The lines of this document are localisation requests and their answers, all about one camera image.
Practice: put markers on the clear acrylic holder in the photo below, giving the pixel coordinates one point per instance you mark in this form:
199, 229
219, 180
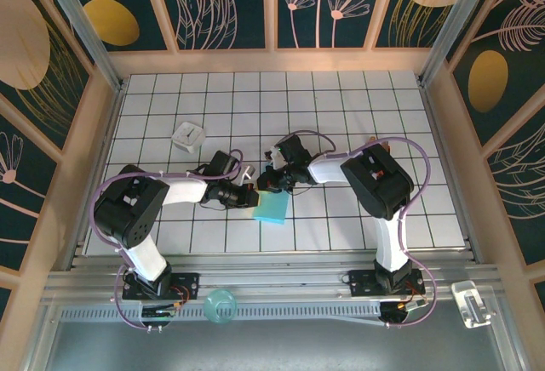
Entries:
472, 303

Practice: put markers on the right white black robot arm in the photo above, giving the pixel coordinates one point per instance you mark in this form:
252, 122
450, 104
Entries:
374, 179

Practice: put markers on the aluminium frame rail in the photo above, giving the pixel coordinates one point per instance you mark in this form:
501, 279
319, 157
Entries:
277, 279

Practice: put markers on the aluminium corner post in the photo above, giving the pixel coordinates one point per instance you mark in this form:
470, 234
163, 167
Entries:
464, 13
73, 13

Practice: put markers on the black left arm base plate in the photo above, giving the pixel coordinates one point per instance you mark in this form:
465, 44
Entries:
189, 286

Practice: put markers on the white square clock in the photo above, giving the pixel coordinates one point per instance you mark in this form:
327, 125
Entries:
188, 136

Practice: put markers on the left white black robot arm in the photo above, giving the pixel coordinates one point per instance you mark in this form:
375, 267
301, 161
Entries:
183, 190

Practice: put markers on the light blue paper sheet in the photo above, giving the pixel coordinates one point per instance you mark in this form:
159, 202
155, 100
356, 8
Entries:
272, 209

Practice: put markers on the aluminium table side rail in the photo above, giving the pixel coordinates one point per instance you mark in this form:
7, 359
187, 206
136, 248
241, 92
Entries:
107, 132
439, 132

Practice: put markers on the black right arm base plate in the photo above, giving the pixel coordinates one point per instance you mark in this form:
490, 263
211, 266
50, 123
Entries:
362, 283

